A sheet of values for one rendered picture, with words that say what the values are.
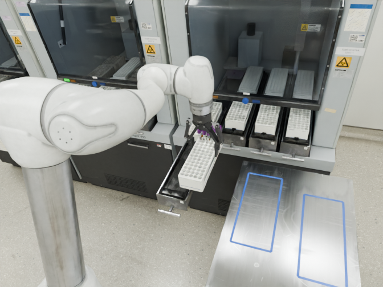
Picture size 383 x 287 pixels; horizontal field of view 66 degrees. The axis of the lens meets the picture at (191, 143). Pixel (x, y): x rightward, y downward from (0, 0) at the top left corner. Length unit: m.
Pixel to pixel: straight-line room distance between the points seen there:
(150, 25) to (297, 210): 1.02
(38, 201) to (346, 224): 0.99
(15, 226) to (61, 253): 1.78
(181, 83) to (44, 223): 0.61
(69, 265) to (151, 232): 1.32
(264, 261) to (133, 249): 1.20
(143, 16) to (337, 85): 0.90
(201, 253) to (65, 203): 1.37
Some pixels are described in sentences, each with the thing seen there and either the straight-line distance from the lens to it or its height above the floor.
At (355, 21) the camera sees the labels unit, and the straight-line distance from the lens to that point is 1.30.
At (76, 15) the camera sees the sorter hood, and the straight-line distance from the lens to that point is 1.67.
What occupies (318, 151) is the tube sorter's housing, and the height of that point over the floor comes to 0.73.
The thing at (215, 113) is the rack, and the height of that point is 0.86.
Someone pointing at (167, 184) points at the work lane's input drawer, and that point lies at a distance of 1.30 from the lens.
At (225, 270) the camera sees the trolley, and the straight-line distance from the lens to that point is 1.05.
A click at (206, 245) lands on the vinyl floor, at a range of 2.04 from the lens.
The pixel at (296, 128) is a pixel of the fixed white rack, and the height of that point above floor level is 0.86.
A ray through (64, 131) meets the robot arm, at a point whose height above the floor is 1.48.
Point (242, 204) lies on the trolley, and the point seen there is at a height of 0.82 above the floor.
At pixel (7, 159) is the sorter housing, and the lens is 2.98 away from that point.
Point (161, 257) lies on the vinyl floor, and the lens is 2.03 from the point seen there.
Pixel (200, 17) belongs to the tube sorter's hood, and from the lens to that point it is 1.35.
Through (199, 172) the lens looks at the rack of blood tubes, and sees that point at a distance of 1.16.
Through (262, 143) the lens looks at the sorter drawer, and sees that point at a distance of 1.51.
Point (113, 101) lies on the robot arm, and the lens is 0.57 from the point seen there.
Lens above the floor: 1.76
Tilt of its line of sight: 41 degrees down
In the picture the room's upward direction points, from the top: 6 degrees counter-clockwise
